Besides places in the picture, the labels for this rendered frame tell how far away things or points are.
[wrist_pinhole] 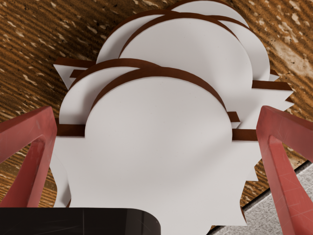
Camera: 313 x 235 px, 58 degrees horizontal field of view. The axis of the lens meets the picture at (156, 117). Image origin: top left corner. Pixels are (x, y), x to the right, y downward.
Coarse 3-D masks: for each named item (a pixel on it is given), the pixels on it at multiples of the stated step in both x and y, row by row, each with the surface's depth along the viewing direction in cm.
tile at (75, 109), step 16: (96, 64) 14; (112, 64) 13; (128, 64) 13; (144, 64) 13; (80, 80) 13; (96, 80) 13; (112, 80) 13; (80, 96) 14; (96, 96) 14; (64, 112) 14; (80, 112) 14; (64, 176) 17; (64, 192) 18
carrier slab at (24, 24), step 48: (0, 0) 18; (48, 0) 18; (96, 0) 18; (144, 0) 18; (240, 0) 18; (288, 0) 18; (0, 48) 20; (48, 48) 20; (96, 48) 20; (288, 48) 19; (0, 96) 22; (48, 96) 22
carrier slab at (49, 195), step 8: (0, 168) 27; (8, 168) 27; (0, 176) 27; (8, 176) 27; (0, 184) 28; (8, 184) 28; (48, 184) 28; (0, 192) 28; (48, 192) 28; (56, 192) 28; (0, 200) 29; (40, 200) 29; (48, 200) 29
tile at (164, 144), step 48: (144, 96) 12; (192, 96) 12; (96, 144) 14; (144, 144) 14; (192, 144) 14; (240, 144) 14; (96, 192) 16; (144, 192) 16; (192, 192) 16; (240, 192) 16
